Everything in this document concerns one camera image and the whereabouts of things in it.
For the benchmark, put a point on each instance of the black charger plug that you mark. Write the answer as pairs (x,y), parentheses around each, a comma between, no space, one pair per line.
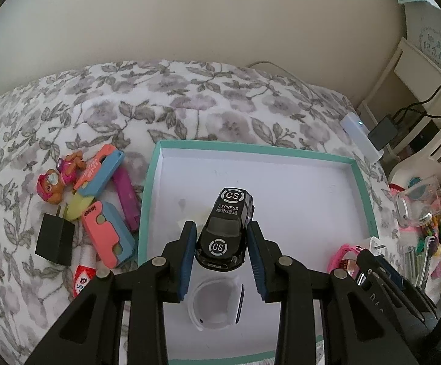
(55,239)

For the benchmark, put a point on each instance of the white smartwatch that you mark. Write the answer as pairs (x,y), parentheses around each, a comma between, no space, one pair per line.
(240,304)

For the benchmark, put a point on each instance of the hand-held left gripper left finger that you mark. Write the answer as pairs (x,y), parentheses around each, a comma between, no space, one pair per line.
(186,262)

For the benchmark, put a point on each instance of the white shelf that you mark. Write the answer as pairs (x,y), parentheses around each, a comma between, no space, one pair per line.
(406,68)

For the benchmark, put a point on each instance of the slim coral blue fidget toy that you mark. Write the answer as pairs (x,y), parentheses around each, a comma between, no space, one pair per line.
(98,171)

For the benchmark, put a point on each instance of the clear plastic container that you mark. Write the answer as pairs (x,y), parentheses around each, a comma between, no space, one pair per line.
(418,201)

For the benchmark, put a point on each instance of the red white small bottle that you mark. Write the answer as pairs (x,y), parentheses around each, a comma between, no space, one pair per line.
(83,273)

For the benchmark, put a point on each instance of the pile of colourful stationery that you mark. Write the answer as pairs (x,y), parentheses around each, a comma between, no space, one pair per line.
(437,243)

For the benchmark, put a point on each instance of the pink puppy figurine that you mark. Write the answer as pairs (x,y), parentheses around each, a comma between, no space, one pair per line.
(72,163)

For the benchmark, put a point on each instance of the purple fidget toy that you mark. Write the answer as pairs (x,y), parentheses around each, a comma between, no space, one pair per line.
(127,197)

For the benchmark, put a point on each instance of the teal cardboard box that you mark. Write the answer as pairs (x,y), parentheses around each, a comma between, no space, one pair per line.
(281,182)

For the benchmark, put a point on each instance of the wide coral blue fidget toy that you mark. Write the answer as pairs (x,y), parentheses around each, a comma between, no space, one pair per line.
(106,235)

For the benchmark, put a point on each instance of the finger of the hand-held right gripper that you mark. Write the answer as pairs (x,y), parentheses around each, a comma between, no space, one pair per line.
(387,268)
(423,298)

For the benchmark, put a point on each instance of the yellow green fidget toy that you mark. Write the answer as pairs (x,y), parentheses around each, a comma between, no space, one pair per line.
(76,207)

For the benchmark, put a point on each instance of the white slotted basket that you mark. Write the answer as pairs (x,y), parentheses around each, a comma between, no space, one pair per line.
(440,152)

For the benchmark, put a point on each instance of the white stick device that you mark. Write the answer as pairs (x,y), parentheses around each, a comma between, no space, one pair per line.
(361,138)

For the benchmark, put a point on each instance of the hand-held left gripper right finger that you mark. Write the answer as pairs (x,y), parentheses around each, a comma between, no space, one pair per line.
(258,262)

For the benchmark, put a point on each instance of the black toy car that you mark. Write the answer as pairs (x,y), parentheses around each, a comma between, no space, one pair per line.
(224,228)

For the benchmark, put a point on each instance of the black power adapter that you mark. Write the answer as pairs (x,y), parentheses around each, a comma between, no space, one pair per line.
(382,133)

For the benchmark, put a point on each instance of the pink smartwatch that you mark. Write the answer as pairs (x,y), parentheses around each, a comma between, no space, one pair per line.
(342,253)

